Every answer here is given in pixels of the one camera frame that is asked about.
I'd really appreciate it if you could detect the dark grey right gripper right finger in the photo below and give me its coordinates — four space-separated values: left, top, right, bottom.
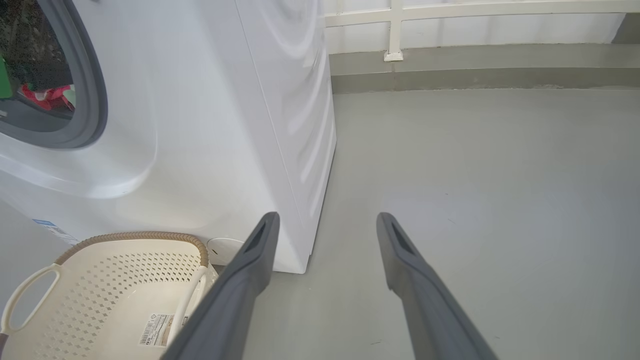
376 212 498 360

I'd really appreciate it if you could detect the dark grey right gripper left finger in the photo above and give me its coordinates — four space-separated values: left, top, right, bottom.
160 211 281 360

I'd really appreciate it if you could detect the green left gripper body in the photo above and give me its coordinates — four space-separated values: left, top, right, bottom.
0 56 13 99

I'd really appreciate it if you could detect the red and white garment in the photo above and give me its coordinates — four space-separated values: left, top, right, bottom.
20 84 76 112

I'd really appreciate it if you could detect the stainless steel washing machine drum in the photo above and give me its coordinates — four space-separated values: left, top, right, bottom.
0 0 76 133

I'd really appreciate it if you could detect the white barcode label sticker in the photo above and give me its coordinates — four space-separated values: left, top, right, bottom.
138 313 188 347

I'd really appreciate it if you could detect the cream perforated laundry basket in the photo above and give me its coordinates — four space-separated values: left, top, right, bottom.
0 231 219 360

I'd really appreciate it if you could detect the white front-load washing machine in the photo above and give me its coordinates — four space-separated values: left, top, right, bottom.
0 0 337 275

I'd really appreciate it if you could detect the round white filter cover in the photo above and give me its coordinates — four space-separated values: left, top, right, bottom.
206 237 246 266

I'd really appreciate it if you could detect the blue energy label sticker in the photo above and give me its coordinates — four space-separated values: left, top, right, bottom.
32 218 80 246

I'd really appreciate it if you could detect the white metal railing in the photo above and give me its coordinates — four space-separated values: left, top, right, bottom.
324 0 640 62

